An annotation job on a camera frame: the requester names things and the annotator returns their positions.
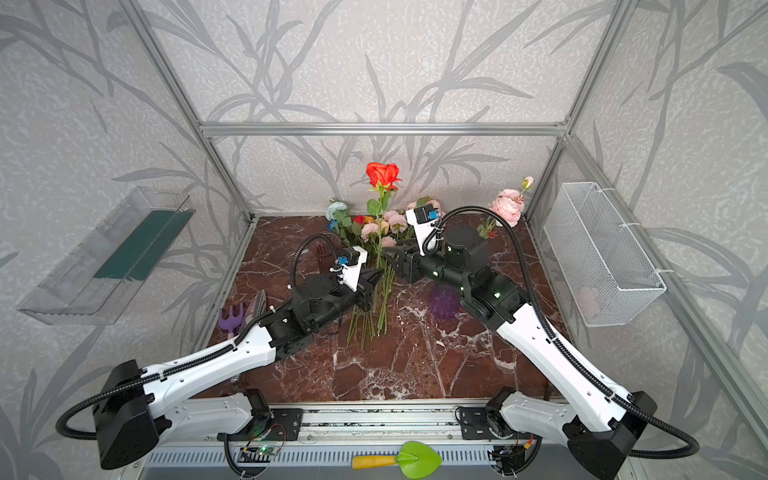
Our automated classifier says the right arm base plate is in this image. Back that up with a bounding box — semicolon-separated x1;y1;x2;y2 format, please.
454;406;514;440

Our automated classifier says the purple ribbed glass vase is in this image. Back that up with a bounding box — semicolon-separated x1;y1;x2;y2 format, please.
428;284;461;322

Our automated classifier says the purple toy rake pink handle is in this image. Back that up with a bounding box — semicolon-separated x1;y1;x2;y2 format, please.
217;303;246;339

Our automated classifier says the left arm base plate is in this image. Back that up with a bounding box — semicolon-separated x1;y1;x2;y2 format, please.
241;408;304;442

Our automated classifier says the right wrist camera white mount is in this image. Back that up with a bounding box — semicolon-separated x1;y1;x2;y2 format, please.
405;203;440;256

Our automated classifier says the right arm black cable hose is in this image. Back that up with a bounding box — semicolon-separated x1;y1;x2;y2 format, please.
422;205;701;461

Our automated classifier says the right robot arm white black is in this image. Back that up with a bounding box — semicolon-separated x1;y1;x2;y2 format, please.
383;225;657;479

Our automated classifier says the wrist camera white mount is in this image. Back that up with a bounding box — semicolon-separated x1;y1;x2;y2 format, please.
405;203;440;256
332;246;368;292

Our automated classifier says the aluminium front rail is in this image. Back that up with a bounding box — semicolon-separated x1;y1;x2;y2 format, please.
133;396;576;469

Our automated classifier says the clear plastic wall tray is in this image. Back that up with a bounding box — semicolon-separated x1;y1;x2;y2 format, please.
18;187;195;326

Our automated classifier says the white blue flower stem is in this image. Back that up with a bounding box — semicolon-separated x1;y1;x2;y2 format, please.
325;199;352;246

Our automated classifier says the small green circuit board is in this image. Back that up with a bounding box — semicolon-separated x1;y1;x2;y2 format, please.
240;445;282;464

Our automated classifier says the green toy shovel yellow handle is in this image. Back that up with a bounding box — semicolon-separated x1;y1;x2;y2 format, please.
352;441;442;479

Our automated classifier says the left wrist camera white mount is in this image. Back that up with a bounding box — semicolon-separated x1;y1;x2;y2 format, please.
332;246;368;292

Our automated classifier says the red rose stem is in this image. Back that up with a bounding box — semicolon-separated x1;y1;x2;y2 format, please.
366;162;401;268

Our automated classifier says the white wire mesh basket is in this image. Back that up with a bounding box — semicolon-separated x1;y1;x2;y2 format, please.
544;182;666;327

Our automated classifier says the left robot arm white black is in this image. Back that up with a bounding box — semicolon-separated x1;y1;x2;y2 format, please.
93;266;383;470

